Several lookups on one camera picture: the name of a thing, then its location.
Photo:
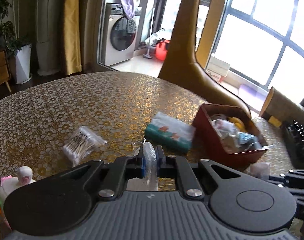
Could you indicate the washing machine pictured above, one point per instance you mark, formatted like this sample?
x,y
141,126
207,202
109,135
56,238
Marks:
x,y
118,36

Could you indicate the wooden drawer cabinet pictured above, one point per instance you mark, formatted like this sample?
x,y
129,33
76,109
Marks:
x,y
5,75

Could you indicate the purple cloth on washer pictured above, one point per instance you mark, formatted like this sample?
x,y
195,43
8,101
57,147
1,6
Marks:
x,y
128,8

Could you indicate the yellow curtain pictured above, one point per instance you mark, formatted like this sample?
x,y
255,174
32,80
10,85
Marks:
x,y
71,37

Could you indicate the red bucket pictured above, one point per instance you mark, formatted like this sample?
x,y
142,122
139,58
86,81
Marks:
x,y
162,49

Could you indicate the brown leather chair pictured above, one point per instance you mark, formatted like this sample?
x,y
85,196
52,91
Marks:
x,y
186,59

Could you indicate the white planter with plant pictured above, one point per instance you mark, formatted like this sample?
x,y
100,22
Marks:
x,y
17,49

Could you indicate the white cardboard box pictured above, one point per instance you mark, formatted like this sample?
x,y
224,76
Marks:
x,y
217,66

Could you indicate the black spiky massage mat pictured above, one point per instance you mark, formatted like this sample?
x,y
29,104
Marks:
x,y
293,137

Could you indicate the white mesh face mask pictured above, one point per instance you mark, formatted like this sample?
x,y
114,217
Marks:
x,y
150,182

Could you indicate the bag of cotton swabs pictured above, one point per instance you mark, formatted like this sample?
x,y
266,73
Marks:
x,y
82,142

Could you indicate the purple floor mat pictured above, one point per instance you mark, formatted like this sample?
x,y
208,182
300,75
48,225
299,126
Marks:
x,y
246,91

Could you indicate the red storage box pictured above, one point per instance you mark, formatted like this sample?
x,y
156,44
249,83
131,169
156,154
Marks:
x,y
225,134

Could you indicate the patterned cushion roll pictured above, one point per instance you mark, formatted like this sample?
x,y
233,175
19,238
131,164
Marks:
x,y
281,108

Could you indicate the green tissue pack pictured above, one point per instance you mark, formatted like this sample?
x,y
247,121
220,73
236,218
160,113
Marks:
x,y
170,132

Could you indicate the white bunny plush toy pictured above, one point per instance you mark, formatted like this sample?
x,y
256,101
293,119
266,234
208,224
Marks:
x,y
9,184

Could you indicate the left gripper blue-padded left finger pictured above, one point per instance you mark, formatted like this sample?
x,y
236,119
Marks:
x,y
119,172

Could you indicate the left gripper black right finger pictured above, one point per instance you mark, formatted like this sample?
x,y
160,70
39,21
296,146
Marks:
x,y
179,169

